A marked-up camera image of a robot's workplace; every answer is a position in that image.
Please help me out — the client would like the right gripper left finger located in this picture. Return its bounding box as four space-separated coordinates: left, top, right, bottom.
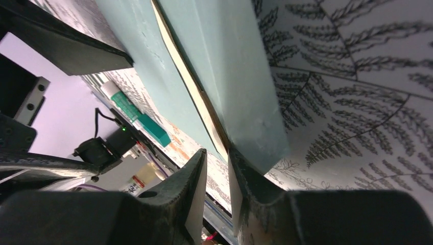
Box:
1 149 207 244

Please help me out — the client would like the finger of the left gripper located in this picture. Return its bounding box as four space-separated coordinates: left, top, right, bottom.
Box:
0 150 123 190
1 1 134 76

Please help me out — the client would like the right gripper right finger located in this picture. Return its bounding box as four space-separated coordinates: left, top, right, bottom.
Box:
228 149 432 244

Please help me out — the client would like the green white glue stick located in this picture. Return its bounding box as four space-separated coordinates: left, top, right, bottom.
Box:
100 81 142 122

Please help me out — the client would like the small teal block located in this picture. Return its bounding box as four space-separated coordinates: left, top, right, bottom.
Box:
137 114 171 147

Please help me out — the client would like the floral table mat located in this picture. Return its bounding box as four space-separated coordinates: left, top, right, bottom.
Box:
36 1 432 214

